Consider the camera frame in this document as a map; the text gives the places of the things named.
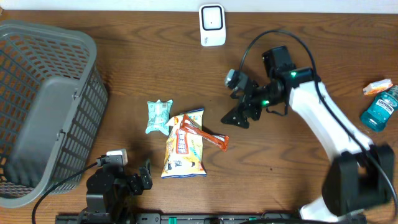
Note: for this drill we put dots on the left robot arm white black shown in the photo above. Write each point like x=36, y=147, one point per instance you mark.
x=108, y=189

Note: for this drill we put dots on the teal snack packet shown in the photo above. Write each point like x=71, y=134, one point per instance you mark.
x=159, y=115

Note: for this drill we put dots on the grey plastic shopping basket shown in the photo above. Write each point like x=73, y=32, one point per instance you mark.
x=52, y=102

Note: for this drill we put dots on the yellow chips bag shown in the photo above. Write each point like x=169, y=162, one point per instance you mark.
x=184, y=151

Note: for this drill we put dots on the red Top chocolate bar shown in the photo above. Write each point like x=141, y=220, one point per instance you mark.
x=188, y=125

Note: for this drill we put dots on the orange tissue pack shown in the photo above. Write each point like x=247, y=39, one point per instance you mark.
x=377, y=87

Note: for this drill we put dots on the white barcode scanner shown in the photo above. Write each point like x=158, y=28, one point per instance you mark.
x=212, y=25

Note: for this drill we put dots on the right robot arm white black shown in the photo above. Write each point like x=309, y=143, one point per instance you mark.
x=361, y=172

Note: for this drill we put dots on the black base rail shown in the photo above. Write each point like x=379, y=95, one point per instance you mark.
x=147, y=218

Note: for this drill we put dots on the teal mouthwash bottle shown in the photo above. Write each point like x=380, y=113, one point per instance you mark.
x=380, y=110

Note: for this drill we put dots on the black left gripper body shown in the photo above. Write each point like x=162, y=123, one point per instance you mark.
x=135, y=185

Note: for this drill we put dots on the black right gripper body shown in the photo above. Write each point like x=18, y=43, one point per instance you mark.
x=260, y=98

